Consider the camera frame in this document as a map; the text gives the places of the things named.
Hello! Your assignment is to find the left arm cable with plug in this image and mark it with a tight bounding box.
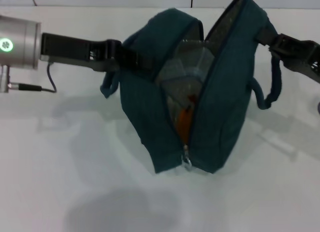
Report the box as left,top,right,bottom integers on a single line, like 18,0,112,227
9,63,58,94

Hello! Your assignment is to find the yellow orange pear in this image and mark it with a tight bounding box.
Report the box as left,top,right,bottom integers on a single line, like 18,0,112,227
174,93,198,143

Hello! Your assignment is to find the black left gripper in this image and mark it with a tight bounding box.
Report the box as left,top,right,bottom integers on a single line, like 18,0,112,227
39,33,163,79

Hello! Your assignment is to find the dark teal insulated lunch bag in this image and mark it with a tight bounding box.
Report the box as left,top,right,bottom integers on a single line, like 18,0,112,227
99,0,283,175

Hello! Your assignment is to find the clear plastic food container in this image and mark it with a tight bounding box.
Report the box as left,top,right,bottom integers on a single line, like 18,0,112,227
154,39,216,112

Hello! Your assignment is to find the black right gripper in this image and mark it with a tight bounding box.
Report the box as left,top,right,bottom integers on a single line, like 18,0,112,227
256,26,320,84

